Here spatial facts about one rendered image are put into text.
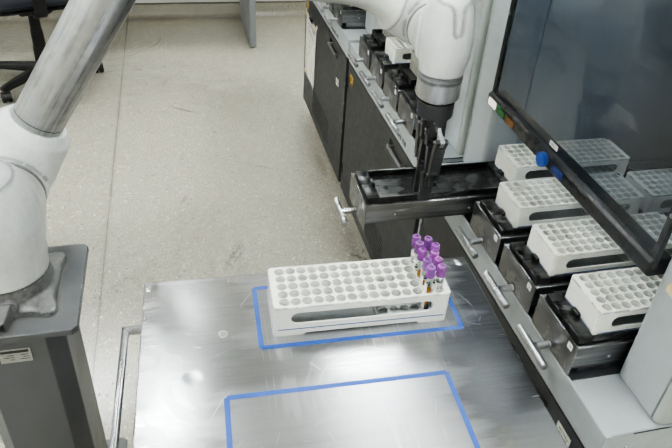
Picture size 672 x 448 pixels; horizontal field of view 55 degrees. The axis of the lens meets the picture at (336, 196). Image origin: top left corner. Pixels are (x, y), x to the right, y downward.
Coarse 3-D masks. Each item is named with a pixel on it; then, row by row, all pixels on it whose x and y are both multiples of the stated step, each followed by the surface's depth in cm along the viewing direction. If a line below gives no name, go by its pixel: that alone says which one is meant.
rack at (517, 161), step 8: (512, 144) 155; (520, 144) 155; (504, 152) 151; (512, 152) 153; (520, 152) 152; (528, 152) 152; (496, 160) 155; (504, 160) 151; (512, 160) 148; (520, 160) 149; (528, 160) 149; (504, 168) 151; (512, 168) 148; (520, 168) 146; (528, 168) 147; (536, 168) 148; (544, 168) 148; (504, 176) 152; (512, 176) 148; (520, 176) 148; (528, 176) 154; (536, 176) 154; (544, 176) 154; (552, 176) 154
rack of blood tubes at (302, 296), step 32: (288, 288) 106; (320, 288) 107; (352, 288) 108; (384, 288) 109; (416, 288) 108; (448, 288) 108; (288, 320) 104; (320, 320) 106; (352, 320) 107; (416, 320) 110
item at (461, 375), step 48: (144, 288) 113; (192, 288) 114; (240, 288) 115; (480, 288) 118; (144, 336) 104; (192, 336) 105; (240, 336) 105; (288, 336) 106; (336, 336) 106; (384, 336) 107; (432, 336) 108; (480, 336) 108; (144, 384) 96; (192, 384) 97; (240, 384) 97; (288, 384) 98; (336, 384) 98; (384, 384) 99; (432, 384) 99; (480, 384) 100; (528, 384) 100; (144, 432) 90; (192, 432) 90; (240, 432) 90; (288, 432) 91; (336, 432) 91; (384, 432) 92; (432, 432) 92; (480, 432) 93; (528, 432) 93
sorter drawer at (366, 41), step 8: (360, 40) 225; (368, 40) 219; (376, 40) 223; (360, 48) 226; (368, 48) 216; (376, 48) 215; (384, 48) 216; (352, 56) 223; (360, 56) 226; (368, 56) 217; (368, 64) 218
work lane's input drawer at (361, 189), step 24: (408, 168) 152; (456, 168) 155; (480, 168) 157; (360, 192) 144; (384, 192) 146; (408, 192) 146; (432, 192) 144; (456, 192) 145; (480, 192) 147; (360, 216) 146; (384, 216) 143; (408, 216) 145; (432, 216) 146
